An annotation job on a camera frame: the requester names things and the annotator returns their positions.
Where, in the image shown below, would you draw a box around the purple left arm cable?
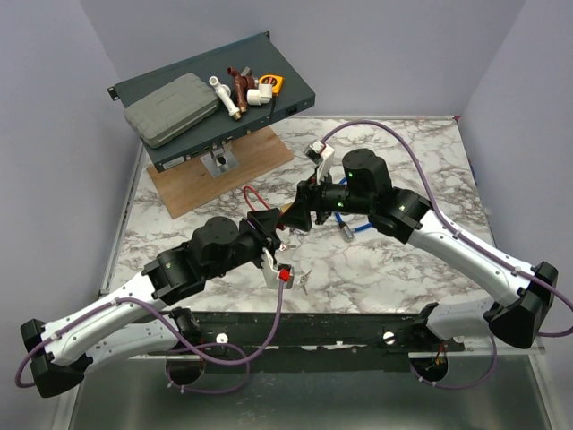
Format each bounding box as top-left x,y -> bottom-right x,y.
14,279 -> 287,395

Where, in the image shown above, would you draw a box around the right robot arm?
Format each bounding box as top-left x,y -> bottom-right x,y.
281,149 -> 558,351

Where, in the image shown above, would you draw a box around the brown pipe valve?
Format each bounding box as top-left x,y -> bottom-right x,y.
227,66 -> 257,113

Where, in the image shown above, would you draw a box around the metal shelf stand bracket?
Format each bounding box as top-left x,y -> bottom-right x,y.
200,149 -> 239,177

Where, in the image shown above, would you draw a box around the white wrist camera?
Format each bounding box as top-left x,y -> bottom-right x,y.
304,140 -> 335,185
261,248 -> 295,289

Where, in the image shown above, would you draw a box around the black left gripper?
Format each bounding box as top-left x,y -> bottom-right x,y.
205,211 -> 282,281

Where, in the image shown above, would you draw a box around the red cable seal lock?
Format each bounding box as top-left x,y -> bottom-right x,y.
242,185 -> 271,211

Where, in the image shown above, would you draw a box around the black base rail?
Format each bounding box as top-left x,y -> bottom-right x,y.
163,307 -> 464,373

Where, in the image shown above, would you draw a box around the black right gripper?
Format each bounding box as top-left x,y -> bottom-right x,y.
277,166 -> 372,232

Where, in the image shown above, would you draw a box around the white pvc elbow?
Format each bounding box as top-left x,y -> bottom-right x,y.
246,83 -> 273,106

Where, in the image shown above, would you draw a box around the blue cable lock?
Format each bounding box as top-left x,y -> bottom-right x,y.
334,176 -> 375,243

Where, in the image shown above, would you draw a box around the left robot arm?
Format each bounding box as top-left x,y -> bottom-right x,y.
15,209 -> 292,399

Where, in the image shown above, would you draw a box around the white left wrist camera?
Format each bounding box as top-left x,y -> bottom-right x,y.
261,248 -> 295,289

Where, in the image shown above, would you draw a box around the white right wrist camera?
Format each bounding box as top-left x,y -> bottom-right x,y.
304,140 -> 335,185

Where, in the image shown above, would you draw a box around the dark teal rack shelf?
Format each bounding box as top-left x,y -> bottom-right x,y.
107,33 -> 315,172

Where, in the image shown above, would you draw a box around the silver keys on table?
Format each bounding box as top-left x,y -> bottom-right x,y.
297,270 -> 312,295

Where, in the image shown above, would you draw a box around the brass padlock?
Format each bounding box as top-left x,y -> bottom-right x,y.
280,202 -> 293,214

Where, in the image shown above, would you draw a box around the wooden board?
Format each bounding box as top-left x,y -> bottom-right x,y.
147,127 -> 294,219

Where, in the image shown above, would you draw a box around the yellow tape measure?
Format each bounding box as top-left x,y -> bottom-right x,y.
259,73 -> 285,97

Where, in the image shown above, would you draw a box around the white pvc pipe fitting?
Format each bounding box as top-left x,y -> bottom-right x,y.
209,75 -> 241,120

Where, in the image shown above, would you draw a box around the grey plastic tool case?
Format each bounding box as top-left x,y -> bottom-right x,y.
124,73 -> 219,149

